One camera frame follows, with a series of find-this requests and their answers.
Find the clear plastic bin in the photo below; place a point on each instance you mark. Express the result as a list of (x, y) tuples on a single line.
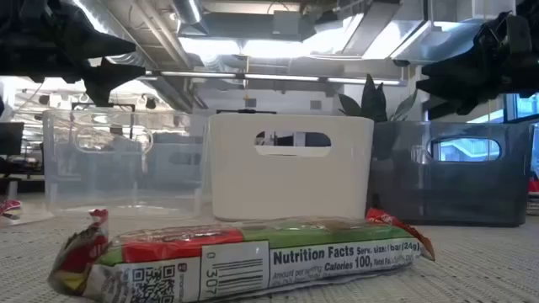
[(84, 185)]

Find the background office desk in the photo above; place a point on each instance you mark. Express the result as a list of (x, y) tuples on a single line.
[(25, 177)]

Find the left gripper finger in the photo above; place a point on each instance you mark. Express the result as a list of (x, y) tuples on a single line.
[(105, 45), (109, 78)]

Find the red wrapper granola bar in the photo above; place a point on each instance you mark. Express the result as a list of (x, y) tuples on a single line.
[(8, 206)]

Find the green red granola bar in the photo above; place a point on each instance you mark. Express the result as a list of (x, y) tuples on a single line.
[(295, 261)]

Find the white plastic bin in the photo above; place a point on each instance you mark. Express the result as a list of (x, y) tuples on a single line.
[(252, 189)]

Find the snake plant in white pot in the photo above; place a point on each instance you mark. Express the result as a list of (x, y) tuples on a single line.
[(375, 101)]

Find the black computer monitor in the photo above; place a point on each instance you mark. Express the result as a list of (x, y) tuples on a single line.
[(10, 139)]

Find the red background object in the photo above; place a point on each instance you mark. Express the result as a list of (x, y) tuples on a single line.
[(534, 185)]

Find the round silver air duct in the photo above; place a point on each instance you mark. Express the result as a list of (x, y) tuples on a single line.
[(189, 14)]

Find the grey woven placemat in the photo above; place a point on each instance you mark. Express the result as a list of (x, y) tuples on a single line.
[(484, 269)]

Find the grey ceiling box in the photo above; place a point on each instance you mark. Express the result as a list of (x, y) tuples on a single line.
[(288, 23)]

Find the dark grey translucent bin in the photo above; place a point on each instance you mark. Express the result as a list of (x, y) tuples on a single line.
[(400, 189)]

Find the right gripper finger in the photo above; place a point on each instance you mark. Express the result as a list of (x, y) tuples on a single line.
[(459, 107), (450, 82)]

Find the rectangular silver air duct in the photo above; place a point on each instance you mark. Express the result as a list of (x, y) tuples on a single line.
[(446, 38)]

